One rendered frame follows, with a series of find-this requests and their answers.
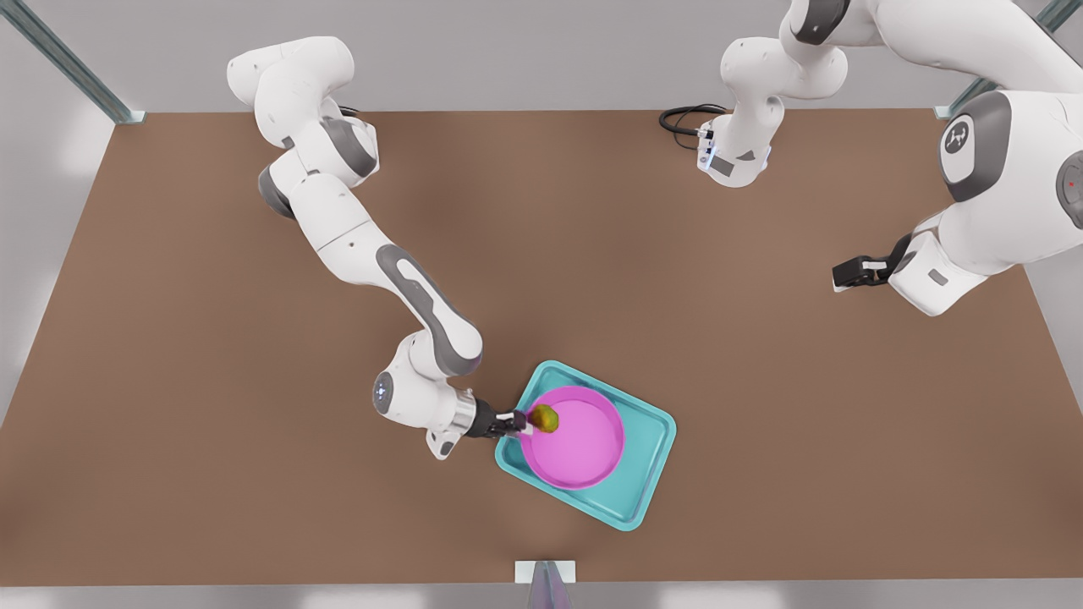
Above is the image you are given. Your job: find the pink round plate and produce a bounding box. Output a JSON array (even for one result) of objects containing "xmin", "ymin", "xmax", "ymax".
[{"xmin": 519, "ymin": 387, "xmax": 625, "ymax": 491}]

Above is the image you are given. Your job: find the teal rectangular tray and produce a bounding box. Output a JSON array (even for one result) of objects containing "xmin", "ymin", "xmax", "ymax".
[{"xmin": 495, "ymin": 360, "xmax": 677, "ymax": 532}]

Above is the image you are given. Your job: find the silver frame post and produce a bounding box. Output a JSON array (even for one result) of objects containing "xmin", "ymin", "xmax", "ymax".
[
  {"xmin": 0, "ymin": 0, "xmax": 146, "ymax": 125},
  {"xmin": 934, "ymin": 0, "xmax": 1083, "ymax": 120},
  {"xmin": 514, "ymin": 560, "xmax": 577, "ymax": 609}
]

